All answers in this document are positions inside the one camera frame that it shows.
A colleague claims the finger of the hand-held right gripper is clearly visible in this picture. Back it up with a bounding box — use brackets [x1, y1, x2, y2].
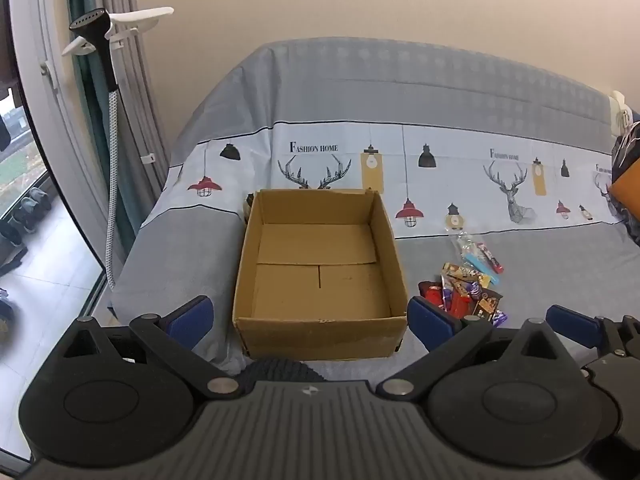
[546, 304, 640, 357]

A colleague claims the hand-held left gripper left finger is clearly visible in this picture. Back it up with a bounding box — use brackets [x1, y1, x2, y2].
[60, 296, 241, 401]

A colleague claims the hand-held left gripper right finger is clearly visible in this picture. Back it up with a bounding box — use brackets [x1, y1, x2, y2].
[376, 296, 566, 401]

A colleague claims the clear bag of candies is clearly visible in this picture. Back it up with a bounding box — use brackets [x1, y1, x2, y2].
[448, 231, 478, 267]

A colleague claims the red stick snack packet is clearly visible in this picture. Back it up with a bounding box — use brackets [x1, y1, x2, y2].
[476, 243, 506, 274]

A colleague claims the cardboard box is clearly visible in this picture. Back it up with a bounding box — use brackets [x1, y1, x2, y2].
[232, 189, 408, 362]

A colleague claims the pile of mixed snack packets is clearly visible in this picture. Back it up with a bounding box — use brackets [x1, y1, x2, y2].
[418, 261, 510, 327]

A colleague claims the blue stick snack packet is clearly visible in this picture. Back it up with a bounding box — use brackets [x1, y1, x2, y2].
[465, 252, 502, 274]

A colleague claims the orange pillow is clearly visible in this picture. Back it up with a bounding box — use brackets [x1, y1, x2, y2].
[608, 162, 640, 221]

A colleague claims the dark patterned cloth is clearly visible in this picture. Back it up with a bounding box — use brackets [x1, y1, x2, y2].
[611, 121, 640, 246]

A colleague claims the dark shoe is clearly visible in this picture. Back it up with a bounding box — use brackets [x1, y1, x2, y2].
[12, 187, 52, 233]
[0, 217, 28, 277]

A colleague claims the garment steamer on stand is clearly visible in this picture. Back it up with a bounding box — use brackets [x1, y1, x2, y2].
[95, 0, 171, 233]

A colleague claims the cream soft object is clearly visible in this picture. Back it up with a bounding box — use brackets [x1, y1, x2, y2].
[609, 90, 635, 133]

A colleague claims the printed grey bed sheet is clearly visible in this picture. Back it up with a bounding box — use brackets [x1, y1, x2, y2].
[107, 36, 640, 378]

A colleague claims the grey sliding door frame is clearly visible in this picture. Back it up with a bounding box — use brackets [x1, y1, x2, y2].
[9, 0, 121, 466]

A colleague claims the black garment steamer with hose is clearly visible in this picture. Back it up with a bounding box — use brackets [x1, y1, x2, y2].
[68, 8, 123, 288]

